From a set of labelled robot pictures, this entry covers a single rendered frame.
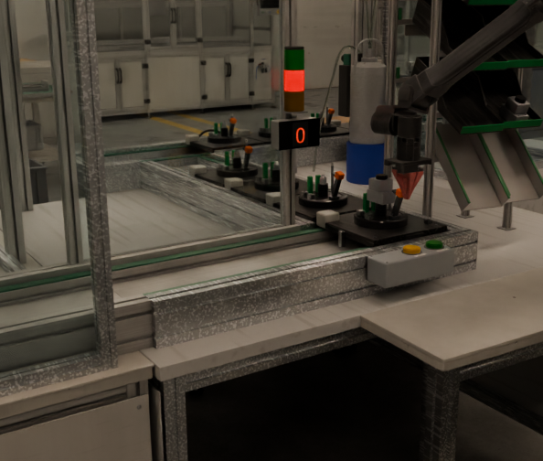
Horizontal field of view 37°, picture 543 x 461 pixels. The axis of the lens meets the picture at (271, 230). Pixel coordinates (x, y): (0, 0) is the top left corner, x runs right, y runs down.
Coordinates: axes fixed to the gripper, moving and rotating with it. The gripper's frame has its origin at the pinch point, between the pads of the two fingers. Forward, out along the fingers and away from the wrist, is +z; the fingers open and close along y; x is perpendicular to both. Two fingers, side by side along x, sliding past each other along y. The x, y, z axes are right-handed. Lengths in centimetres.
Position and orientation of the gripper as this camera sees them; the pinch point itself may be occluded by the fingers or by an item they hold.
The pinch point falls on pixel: (406, 196)
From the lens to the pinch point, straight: 200.2
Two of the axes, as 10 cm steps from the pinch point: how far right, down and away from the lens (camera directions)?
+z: 0.0, 9.6, 2.7
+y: -8.4, 1.5, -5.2
